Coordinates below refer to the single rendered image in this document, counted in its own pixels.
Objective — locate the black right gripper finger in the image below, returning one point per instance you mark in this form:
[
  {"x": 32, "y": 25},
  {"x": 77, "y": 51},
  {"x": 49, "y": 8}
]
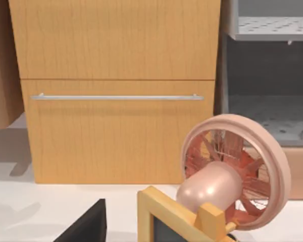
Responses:
[{"x": 89, "y": 224}]

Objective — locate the pink table fan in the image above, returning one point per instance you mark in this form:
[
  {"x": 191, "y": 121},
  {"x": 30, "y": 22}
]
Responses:
[{"x": 232, "y": 171}]

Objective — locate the brown wooden panel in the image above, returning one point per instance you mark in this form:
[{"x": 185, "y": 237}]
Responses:
[{"x": 2, "y": 65}]

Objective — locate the wooden cupboard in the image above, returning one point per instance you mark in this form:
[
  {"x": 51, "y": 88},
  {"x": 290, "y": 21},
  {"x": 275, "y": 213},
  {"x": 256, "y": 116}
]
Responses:
[{"x": 113, "y": 40}]

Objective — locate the pale wooden drawer front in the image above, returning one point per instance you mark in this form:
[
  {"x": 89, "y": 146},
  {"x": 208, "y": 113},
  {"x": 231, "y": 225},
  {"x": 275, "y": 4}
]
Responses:
[{"x": 301, "y": 174}]

